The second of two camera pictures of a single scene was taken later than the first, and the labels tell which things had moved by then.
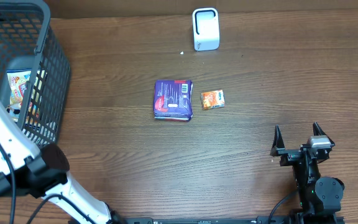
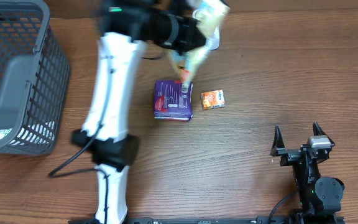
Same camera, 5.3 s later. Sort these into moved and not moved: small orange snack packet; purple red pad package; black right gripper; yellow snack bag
Moved: yellow snack bag
Not moved: purple red pad package; small orange snack packet; black right gripper
